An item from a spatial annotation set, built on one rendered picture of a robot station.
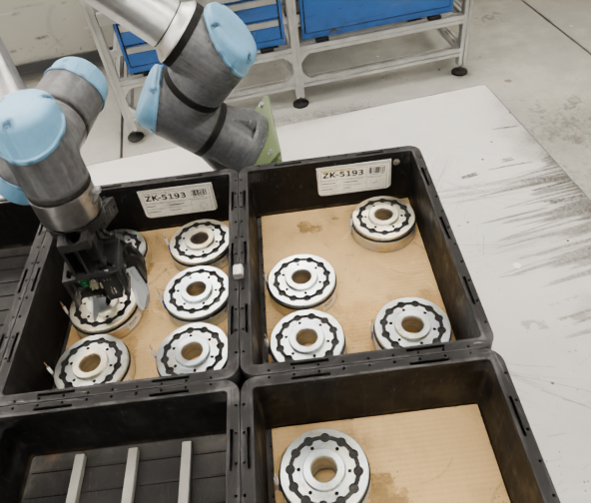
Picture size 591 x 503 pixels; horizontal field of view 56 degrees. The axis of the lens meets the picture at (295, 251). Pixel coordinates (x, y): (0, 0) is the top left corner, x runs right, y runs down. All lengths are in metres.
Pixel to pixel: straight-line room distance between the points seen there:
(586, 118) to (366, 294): 2.11
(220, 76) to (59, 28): 2.65
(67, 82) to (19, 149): 0.12
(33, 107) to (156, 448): 0.43
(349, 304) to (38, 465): 0.46
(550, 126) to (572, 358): 1.86
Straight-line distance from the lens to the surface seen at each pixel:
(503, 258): 1.09
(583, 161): 2.56
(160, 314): 0.88
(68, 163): 0.67
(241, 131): 1.08
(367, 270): 0.87
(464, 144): 1.35
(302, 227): 0.95
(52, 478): 0.80
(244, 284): 0.74
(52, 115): 0.64
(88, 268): 0.74
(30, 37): 3.64
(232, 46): 0.96
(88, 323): 0.87
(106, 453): 0.78
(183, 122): 1.05
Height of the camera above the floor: 1.48
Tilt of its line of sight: 46 degrees down
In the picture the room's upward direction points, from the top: 8 degrees counter-clockwise
